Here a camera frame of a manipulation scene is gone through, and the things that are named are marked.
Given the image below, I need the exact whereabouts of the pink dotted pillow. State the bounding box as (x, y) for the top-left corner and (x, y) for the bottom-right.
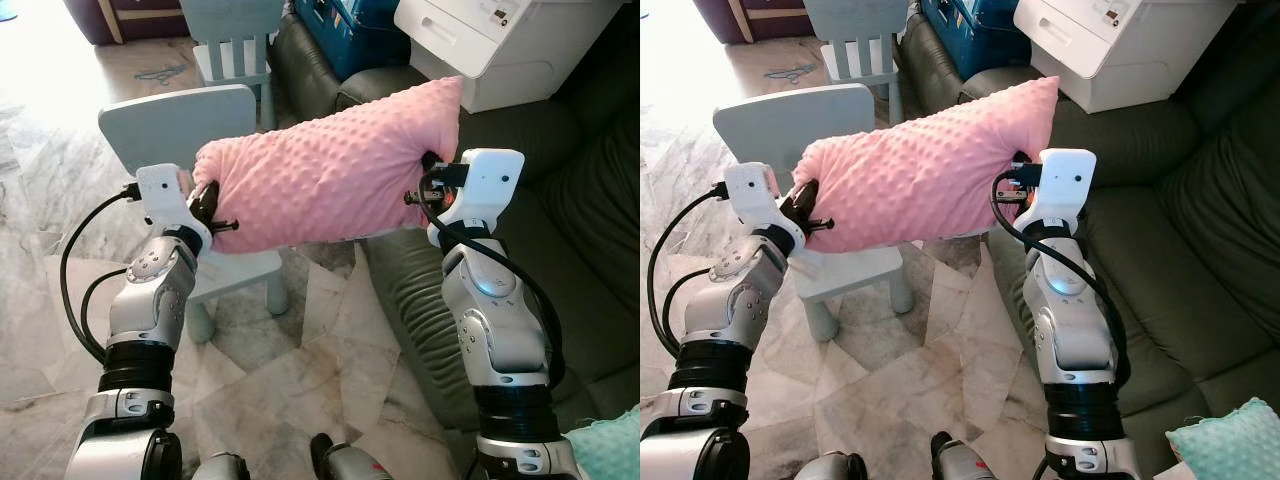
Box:
(795, 76), (1061, 253)
(192, 75), (464, 253)

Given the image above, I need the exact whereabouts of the dark green leather sofa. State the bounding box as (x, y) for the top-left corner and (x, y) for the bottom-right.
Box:
(895, 0), (1280, 446)
(270, 10), (641, 441)

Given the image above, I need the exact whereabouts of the teal dotted pillow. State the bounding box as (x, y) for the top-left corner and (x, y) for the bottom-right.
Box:
(1165, 397), (1280, 480)
(563, 405), (641, 480)

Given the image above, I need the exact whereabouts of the white drawer cabinet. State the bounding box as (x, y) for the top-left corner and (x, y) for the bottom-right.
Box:
(1013, 0), (1241, 114)
(393, 0), (626, 114)

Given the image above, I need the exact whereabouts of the grey-blue slatted small chair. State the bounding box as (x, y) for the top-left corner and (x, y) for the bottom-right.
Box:
(803, 0), (906, 126)
(180, 0), (286, 131)

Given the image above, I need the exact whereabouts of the purple wooden furniture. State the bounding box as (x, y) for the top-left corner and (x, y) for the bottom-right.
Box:
(692, 0), (813, 46)
(62, 0), (191, 46)

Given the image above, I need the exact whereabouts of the silver left robot leg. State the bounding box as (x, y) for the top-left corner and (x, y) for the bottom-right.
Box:
(800, 452), (866, 480)
(195, 452), (251, 480)

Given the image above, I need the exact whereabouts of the silver robot leg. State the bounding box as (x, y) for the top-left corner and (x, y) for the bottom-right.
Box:
(930, 432), (1011, 480)
(310, 433), (396, 480)
(195, 452), (251, 480)
(800, 452), (866, 480)

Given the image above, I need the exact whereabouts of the silver right robot leg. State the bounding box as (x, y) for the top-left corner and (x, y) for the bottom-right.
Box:
(310, 433), (396, 480)
(930, 432), (1011, 480)

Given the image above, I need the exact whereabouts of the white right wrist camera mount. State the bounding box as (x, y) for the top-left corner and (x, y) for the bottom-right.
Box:
(1018, 149), (1098, 246)
(428, 149), (526, 251)

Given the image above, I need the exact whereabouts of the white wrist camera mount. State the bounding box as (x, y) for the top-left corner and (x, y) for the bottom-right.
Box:
(722, 162), (806, 256)
(135, 163), (214, 256)
(1018, 149), (1098, 246)
(428, 149), (526, 251)

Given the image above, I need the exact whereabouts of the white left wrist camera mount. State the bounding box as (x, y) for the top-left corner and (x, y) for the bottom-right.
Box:
(135, 163), (214, 256)
(722, 162), (806, 256)

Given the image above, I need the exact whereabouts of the short black left arm cable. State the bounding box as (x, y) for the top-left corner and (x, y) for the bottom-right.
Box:
(80, 268), (131, 361)
(672, 268), (721, 346)

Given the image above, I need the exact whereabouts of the long black left arm cable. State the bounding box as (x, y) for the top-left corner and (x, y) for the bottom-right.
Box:
(648, 185), (731, 351)
(60, 190), (141, 366)

